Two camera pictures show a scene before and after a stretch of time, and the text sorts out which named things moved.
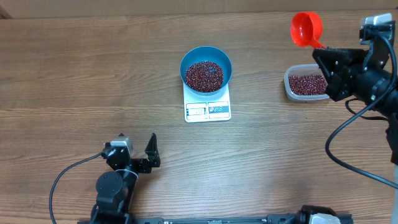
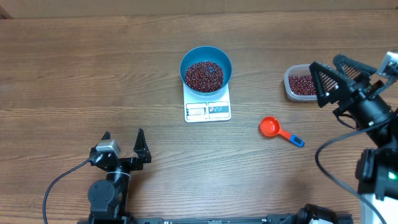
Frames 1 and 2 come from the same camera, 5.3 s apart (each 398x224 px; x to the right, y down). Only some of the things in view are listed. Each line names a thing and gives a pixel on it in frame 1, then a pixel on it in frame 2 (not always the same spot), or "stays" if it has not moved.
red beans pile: (308, 84) stays
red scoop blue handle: (306, 28) to (270, 126)
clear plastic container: (305, 82) stays
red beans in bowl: (204, 76) stays
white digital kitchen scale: (212, 107) stays
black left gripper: (145, 167) to (134, 164)
